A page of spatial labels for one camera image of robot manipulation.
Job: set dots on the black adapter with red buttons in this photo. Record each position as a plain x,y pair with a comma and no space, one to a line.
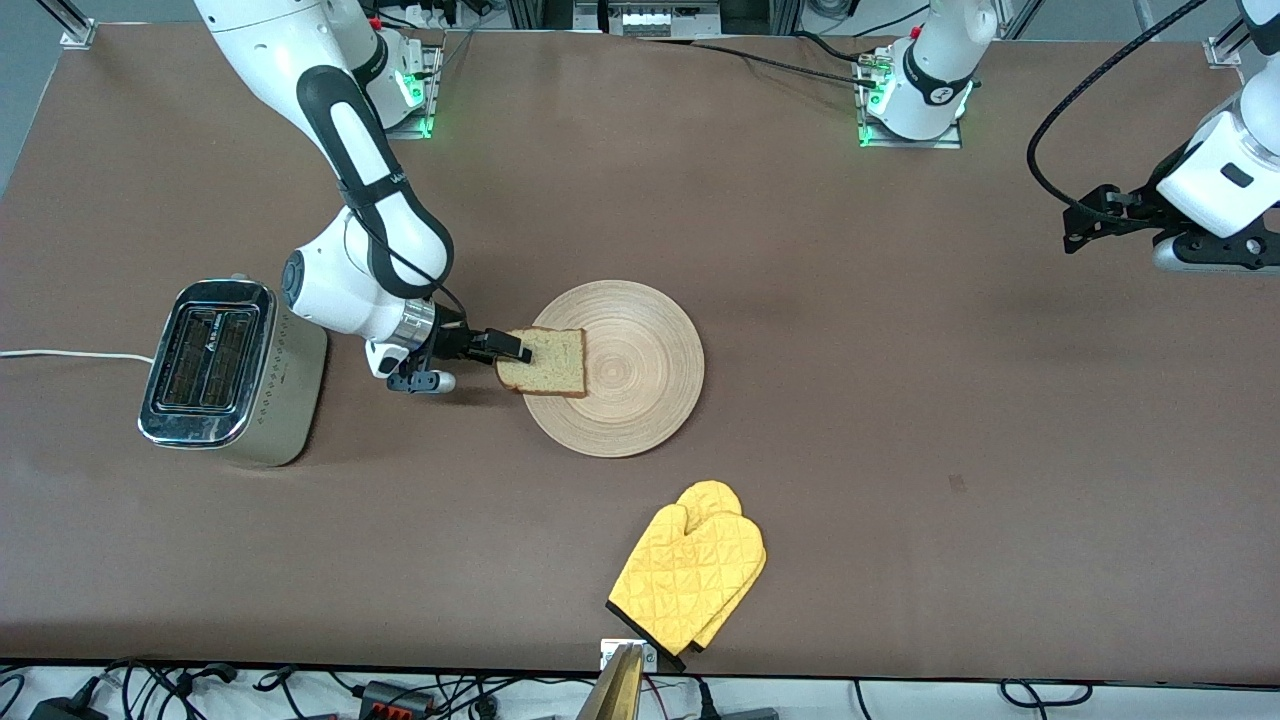
395,698

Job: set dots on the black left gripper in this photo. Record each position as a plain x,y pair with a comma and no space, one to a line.
1138,208

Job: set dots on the grey control box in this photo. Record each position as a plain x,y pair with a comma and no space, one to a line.
650,20

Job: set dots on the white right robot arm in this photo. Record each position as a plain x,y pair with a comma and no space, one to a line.
330,290

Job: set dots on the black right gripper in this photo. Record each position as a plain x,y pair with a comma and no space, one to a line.
453,343

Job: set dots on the white metal bracket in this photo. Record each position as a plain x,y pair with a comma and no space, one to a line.
647,657

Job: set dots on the silver two-slot toaster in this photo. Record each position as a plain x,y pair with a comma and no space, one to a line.
260,400

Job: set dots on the yellow quilted oven mitt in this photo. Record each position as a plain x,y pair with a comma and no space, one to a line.
710,497
680,580

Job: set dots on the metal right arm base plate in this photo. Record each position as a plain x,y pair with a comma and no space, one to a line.
425,125

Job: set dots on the round wooden plate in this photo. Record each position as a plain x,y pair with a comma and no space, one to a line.
640,370

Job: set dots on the brown bread slice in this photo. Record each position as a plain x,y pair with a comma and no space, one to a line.
555,365

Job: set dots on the aluminium frame strut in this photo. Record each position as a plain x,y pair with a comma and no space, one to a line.
78,35
1225,52

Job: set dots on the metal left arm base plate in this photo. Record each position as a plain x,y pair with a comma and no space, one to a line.
920,143

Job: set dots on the black plug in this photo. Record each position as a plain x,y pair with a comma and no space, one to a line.
707,700

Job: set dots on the brass coloured mounting pole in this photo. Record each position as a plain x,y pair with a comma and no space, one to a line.
615,690

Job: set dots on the black power brick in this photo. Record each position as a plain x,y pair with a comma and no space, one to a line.
65,710

